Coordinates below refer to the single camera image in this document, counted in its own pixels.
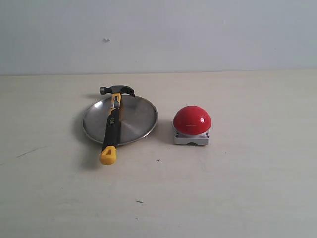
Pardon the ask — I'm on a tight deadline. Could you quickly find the red dome push button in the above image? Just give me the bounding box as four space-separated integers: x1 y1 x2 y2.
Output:
172 106 212 146

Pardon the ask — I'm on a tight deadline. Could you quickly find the round steel plate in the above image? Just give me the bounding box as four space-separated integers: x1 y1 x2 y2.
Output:
82 95 158 146

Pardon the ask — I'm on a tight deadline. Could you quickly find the black yellow claw hammer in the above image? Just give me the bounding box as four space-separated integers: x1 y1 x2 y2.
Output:
99 85 135 165

